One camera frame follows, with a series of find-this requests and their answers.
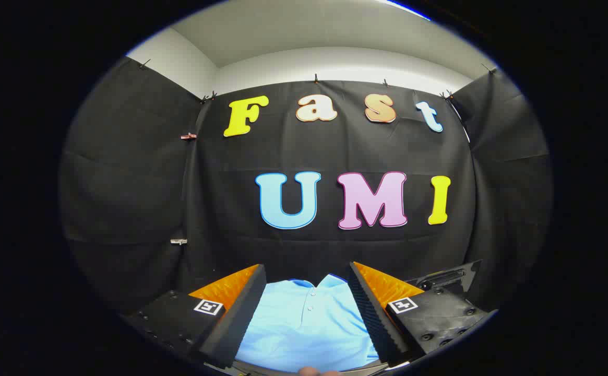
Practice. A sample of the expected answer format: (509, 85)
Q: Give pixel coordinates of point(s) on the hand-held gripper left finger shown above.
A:
(241, 313)

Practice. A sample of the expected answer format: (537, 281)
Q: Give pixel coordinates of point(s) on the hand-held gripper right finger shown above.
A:
(374, 313)

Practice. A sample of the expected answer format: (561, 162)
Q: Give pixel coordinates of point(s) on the light blue polo shirt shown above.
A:
(304, 329)

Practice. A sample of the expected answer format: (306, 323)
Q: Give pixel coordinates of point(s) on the small silver clip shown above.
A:
(178, 241)

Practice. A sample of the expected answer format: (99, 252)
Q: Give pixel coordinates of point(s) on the black backdrop cloth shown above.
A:
(304, 151)

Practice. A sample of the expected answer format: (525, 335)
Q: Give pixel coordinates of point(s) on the small red clip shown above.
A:
(189, 136)

